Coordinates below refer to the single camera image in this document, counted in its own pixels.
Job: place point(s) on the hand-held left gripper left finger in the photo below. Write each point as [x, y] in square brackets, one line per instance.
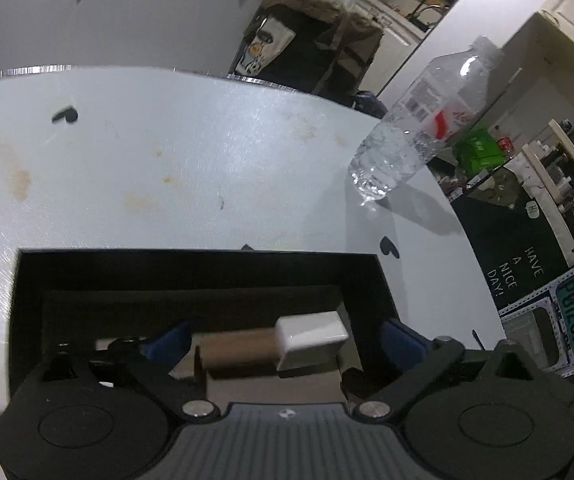
[173, 344]

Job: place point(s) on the green bag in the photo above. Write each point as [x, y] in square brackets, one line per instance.
[479, 150]

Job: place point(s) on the black box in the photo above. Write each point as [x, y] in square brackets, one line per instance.
[192, 271]

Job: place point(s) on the white rectangular block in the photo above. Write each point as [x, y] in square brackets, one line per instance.
[309, 340]

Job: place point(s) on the clear plastic water bottle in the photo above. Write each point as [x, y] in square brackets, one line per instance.
[419, 110]

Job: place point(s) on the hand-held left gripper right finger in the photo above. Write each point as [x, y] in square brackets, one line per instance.
[401, 344]

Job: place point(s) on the white perforated metal rack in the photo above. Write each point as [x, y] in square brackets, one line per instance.
[527, 320]

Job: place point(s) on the black printed doormat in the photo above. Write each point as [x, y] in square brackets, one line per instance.
[507, 240]

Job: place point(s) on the white printed tote bag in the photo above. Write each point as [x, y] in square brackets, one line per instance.
[262, 47]

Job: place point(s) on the brown cylinder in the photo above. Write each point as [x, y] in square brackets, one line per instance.
[239, 352]

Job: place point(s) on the white wooden shelf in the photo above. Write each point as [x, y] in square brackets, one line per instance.
[542, 170]

